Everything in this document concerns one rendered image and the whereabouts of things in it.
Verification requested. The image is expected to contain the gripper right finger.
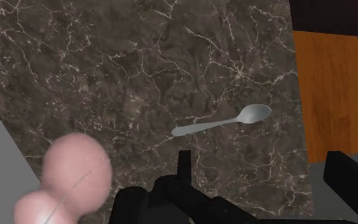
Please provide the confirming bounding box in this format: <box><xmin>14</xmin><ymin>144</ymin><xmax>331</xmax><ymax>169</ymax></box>
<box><xmin>322</xmin><ymin>150</ymin><xmax>358</xmax><ymax>223</ymax></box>

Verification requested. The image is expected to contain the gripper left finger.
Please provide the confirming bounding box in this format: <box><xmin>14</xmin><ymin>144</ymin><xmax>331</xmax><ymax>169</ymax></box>
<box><xmin>108</xmin><ymin>150</ymin><xmax>261</xmax><ymax>224</ymax></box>

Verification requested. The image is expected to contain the orange wooden cabinet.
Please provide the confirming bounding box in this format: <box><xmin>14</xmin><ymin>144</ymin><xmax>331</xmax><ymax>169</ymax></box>
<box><xmin>288</xmin><ymin>0</ymin><xmax>358</xmax><ymax>164</ymax></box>

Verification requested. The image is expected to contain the pink rounded vase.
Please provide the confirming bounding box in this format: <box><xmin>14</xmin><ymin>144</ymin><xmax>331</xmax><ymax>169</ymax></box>
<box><xmin>13</xmin><ymin>132</ymin><xmax>114</xmax><ymax>224</ymax></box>

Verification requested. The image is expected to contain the grey metal spoon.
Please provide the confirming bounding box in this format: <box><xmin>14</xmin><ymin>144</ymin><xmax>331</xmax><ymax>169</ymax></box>
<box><xmin>170</xmin><ymin>104</ymin><xmax>273</xmax><ymax>137</ymax></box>

